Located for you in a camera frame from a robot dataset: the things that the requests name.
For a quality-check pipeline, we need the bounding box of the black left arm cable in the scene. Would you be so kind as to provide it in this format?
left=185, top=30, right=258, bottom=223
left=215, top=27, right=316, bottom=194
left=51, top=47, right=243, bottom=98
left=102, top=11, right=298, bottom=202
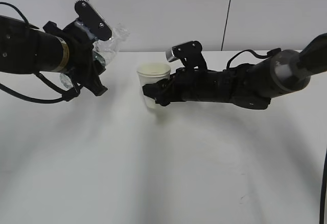
left=0, top=2, right=82, bottom=105

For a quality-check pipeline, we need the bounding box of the white paper cup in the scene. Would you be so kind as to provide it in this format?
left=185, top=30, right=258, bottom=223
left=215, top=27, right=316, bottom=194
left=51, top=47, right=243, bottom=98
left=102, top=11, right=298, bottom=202
left=137, top=62, right=171, bottom=110

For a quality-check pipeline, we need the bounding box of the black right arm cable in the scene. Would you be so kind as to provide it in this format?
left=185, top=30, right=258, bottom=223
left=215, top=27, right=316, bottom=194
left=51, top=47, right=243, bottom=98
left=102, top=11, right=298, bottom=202
left=226, top=47, right=282, bottom=71

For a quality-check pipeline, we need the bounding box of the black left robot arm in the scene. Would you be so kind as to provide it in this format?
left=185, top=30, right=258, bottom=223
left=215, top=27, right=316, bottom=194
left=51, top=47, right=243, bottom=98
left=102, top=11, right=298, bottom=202
left=1, top=0, right=112, bottom=104

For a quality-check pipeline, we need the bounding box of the clear water bottle green label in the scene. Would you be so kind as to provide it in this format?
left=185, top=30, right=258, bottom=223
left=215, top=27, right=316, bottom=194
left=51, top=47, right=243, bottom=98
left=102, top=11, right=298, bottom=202
left=59, top=22, right=131, bottom=91

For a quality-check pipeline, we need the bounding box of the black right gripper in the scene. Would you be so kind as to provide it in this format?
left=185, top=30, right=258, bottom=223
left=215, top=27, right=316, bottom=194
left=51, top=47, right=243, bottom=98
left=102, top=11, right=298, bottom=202
left=142, top=68, right=235, bottom=107

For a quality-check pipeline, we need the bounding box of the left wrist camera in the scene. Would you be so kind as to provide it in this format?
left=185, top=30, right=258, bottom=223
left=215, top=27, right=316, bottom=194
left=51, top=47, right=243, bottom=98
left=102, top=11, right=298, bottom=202
left=74, top=19, right=99, bottom=42

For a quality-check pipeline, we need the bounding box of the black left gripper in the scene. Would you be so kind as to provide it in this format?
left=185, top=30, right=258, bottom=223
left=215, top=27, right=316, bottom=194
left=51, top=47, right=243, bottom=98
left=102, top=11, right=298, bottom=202
left=43, top=0, right=112, bottom=96

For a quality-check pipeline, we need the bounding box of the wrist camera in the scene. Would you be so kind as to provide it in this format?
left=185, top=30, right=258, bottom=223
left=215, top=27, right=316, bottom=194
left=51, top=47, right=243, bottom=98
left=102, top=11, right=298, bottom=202
left=74, top=19, right=99, bottom=42
left=166, top=41, right=207, bottom=71

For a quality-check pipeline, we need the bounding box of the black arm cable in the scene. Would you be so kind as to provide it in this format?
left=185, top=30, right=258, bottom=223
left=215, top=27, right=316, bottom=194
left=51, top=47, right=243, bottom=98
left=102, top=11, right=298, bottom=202
left=226, top=47, right=282, bottom=71
left=0, top=2, right=82, bottom=105

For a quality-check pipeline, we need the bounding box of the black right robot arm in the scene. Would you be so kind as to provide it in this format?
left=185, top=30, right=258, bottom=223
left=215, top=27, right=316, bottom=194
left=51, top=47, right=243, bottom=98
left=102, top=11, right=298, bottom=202
left=142, top=34, right=326, bottom=110

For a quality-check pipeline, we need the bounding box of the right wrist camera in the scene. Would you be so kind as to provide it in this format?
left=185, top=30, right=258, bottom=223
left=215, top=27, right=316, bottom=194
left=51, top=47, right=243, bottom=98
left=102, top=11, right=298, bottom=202
left=166, top=41, right=207, bottom=71

